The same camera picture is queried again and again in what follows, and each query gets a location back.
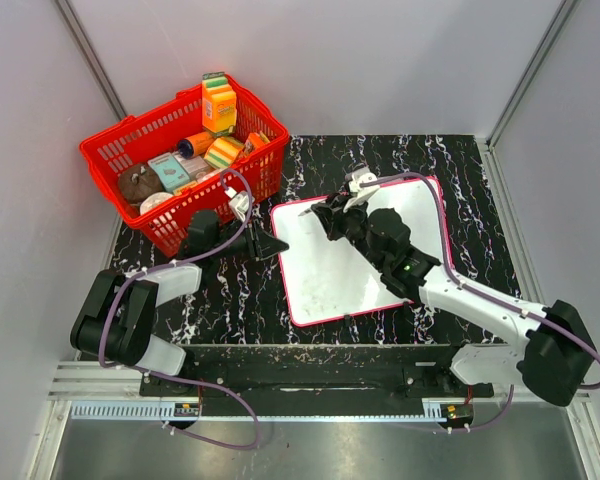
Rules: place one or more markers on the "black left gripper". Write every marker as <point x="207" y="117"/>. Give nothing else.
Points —
<point x="261" y="245"/>

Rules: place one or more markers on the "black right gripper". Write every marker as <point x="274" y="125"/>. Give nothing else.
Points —
<point x="333" y="216"/>

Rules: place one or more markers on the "black whiteboard marker pen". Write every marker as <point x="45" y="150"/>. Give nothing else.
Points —
<point x="306" y="212"/>

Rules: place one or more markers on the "pink framed whiteboard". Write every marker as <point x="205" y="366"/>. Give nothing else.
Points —
<point x="326" y="280"/>

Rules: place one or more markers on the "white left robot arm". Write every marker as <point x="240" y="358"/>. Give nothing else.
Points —
<point x="117" y="318"/>

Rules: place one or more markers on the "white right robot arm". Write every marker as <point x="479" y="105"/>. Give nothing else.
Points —
<point x="552" y="350"/>

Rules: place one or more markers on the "yellow green sponge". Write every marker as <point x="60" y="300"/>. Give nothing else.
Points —
<point x="223" y="152"/>

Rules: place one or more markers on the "orange snack packet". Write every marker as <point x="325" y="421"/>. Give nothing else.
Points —
<point x="254" y="141"/>

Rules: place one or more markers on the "white round lid container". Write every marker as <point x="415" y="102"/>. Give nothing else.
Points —
<point x="154" y="201"/>

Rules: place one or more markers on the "orange cylindrical can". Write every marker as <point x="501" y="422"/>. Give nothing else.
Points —
<point x="195" y="145"/>

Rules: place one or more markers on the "teal small box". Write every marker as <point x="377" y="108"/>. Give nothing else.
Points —
<point x="170" y="172"/>

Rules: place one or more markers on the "brown round bread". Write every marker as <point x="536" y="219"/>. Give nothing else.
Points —
<point x="139" y="182"/>

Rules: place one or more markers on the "orange sponge pack upright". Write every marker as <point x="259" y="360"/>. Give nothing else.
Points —
<point x="219" y="116"/>

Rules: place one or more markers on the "red plastic shopping basket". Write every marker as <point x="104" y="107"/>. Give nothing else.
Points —
<point x="137" y="140"/>

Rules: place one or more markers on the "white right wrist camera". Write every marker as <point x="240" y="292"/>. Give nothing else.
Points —
<point x="361" y="185"/>

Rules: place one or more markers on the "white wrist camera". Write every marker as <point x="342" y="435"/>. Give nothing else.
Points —
<point x="239" y="203"/>
<point x="361" y="185"/>

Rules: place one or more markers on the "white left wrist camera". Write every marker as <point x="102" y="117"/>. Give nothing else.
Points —
<point x="239" y="203"/>

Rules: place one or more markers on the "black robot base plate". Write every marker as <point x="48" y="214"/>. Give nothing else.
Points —
<point x="332" y="380"/>

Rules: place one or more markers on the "white slotted cable duct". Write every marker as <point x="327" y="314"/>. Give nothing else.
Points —
<point x="165" y="410"/>

